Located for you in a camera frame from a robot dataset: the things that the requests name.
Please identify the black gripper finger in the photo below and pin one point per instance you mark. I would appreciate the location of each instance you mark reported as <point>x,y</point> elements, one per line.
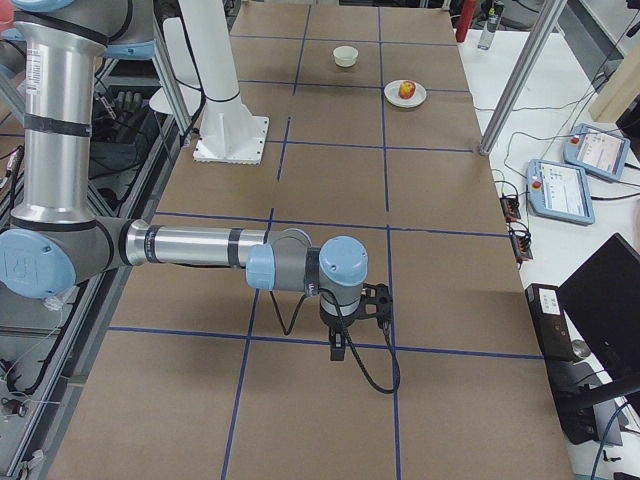
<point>337,344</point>

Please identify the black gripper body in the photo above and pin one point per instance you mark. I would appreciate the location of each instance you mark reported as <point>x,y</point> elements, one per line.
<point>336,321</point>

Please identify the red yellow apple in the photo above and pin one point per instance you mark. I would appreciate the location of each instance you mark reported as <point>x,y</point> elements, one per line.
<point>406,90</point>

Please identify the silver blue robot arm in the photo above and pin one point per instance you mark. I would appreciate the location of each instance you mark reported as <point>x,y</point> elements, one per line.
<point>55,242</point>

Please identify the white plate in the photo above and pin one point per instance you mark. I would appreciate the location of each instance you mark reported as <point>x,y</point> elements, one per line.
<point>391,95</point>

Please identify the white bowl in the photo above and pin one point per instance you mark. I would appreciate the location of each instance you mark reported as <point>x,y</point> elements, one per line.
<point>345,56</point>

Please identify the near black orange adapter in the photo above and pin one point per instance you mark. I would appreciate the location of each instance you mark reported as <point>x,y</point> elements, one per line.
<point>520,237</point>

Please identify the black orange adapter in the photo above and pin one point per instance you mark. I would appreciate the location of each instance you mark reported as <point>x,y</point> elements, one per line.
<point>520,237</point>
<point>509,202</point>

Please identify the far black orange adapter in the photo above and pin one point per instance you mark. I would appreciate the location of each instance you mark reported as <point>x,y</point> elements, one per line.
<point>509,202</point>

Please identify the black computer box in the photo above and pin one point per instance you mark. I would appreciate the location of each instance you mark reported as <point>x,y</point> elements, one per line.
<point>567,372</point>

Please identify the near blue teach pendant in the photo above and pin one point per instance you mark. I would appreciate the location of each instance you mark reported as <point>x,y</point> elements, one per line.
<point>559,191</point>

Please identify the blue teach pendant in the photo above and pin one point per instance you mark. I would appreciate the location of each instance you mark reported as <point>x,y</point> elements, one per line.
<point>559,191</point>
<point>601,153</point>

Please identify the black monitor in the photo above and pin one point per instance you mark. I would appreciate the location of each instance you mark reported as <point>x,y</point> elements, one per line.
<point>601,299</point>

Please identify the far blue teach pendant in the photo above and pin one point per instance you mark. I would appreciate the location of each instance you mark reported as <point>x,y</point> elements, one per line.
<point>601,153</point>

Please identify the red cylinder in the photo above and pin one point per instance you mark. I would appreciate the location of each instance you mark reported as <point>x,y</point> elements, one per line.
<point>465,20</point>

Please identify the clear water bottle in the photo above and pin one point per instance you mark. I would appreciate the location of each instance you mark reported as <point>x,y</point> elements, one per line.
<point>493,14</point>

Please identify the wooden board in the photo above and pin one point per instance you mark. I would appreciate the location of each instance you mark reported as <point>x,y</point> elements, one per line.
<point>620,91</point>

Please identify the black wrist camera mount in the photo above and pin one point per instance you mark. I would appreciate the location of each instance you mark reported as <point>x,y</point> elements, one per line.
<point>377,303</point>

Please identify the white camera stand pedestal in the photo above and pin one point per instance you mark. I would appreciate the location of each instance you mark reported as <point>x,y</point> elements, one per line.
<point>228,131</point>

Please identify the aluminium frame post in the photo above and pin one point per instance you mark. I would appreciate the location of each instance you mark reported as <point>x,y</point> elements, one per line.
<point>532,49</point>

